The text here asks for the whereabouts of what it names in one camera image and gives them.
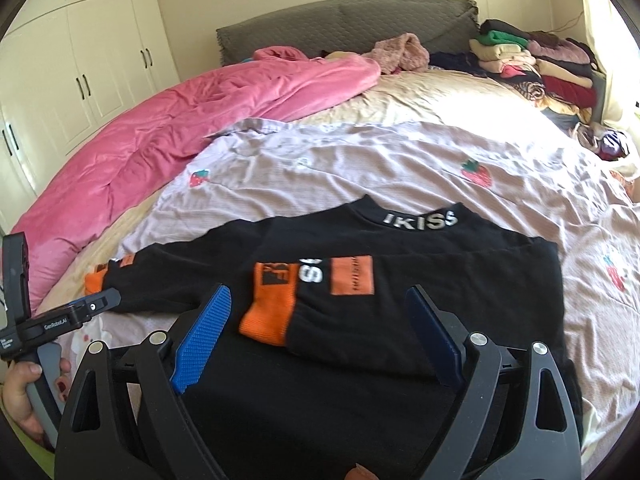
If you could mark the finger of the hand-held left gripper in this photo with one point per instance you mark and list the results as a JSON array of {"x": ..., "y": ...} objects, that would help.
[{"x": 85, "y": 310}]

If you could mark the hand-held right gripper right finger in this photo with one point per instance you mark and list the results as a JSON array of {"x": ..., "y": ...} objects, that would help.
[{"x": 430, "y": 340}]

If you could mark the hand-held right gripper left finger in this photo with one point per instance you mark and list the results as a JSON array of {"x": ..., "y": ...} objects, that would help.
[{"x": 200, "y": 340}]

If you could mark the black sweater with orange patches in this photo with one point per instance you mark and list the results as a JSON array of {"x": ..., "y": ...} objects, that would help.
[{"x": 400, "y": 270}]

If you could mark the small heap of mixed clothes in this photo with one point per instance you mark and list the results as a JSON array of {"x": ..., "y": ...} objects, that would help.
[{"x": 607, "y": 142}]

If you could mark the pile of folded clothes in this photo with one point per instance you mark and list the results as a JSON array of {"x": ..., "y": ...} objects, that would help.
[{"x": 545, "y": 65}]

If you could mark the person's left hand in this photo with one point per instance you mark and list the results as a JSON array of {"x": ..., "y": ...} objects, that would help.
[{"x": 17, "y": 405}]

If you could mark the lavender strawberry print sheet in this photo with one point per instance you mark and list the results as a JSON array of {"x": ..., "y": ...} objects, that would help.
[{"x": 350, "y": 160}]

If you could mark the pink quilt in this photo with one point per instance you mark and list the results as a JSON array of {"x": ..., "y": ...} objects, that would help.
[{"x": 200, "y": 110}]

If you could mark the bed with beige sheet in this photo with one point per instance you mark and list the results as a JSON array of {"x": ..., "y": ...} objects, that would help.
[{"x": 440, "y": 95}]

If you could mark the white wardrobe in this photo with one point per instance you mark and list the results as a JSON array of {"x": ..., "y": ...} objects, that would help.
[{"x": 75, "y": 35}]

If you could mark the dark patterned garment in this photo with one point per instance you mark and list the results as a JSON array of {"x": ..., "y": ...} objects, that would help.
[{"x": 455, "y": 62}]

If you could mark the pink knitted garment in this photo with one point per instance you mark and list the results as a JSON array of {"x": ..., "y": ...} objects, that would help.
[{"x": 400, "y": 52}]

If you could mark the grey quilted headboard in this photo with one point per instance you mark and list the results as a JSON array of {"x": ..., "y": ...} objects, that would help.
[{"x": 325, "y": 25}]

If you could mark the cream curtain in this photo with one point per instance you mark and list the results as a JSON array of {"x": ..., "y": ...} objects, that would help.
[{"x": 607, "y": 50}]

